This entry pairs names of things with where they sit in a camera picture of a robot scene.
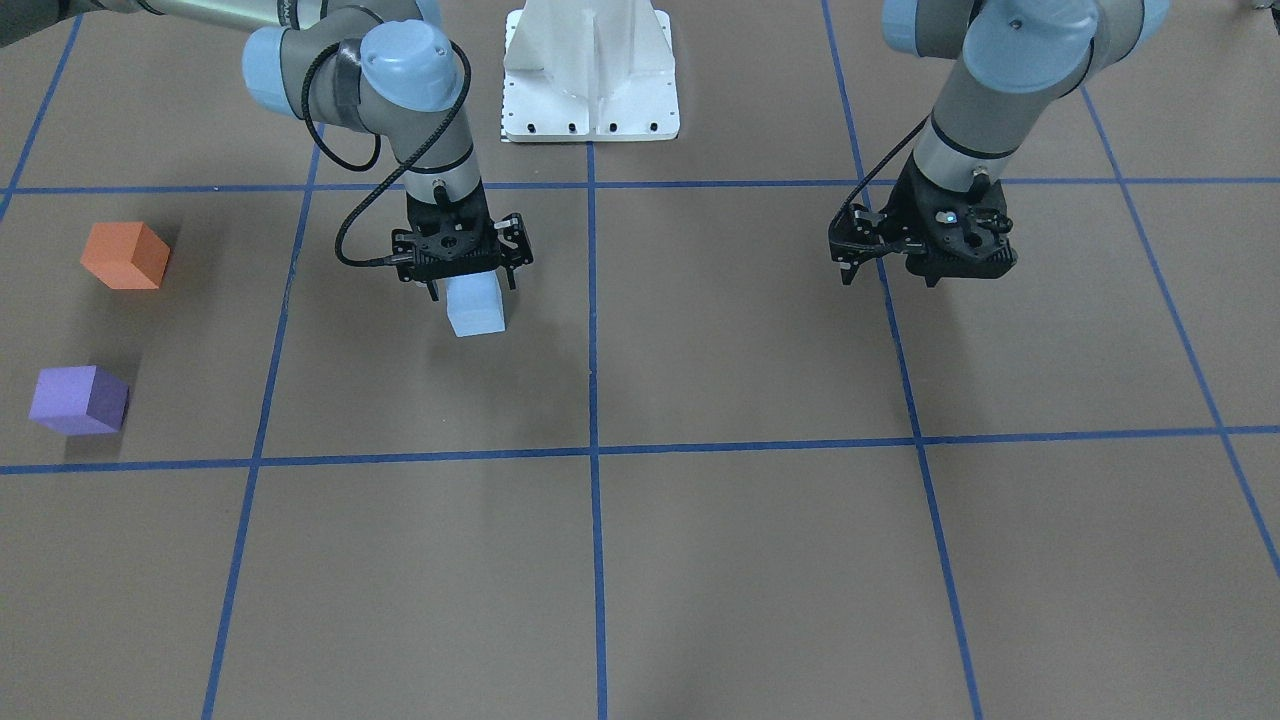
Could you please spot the purple foam block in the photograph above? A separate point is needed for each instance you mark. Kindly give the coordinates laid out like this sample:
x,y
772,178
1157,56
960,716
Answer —
x,y
79,400

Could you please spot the orange foam block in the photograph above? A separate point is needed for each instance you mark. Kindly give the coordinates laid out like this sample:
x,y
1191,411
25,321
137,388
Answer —
x,y
126,256

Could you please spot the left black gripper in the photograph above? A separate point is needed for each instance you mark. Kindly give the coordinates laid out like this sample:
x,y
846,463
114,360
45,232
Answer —
x,y
908,207

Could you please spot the light blue foam block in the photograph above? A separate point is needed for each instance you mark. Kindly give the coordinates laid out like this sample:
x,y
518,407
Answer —
x,y
474,304

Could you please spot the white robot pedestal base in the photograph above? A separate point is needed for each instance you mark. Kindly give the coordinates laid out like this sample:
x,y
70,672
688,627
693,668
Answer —
x,y
589,71

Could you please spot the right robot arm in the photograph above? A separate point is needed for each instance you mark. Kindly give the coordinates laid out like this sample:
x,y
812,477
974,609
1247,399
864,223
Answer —
x,y
383,68

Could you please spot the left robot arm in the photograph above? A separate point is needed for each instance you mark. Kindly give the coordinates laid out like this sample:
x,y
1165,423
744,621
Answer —
x,y
1010,61

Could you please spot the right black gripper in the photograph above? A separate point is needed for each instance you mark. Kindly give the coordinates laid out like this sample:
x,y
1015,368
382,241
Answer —
x,y
515,245

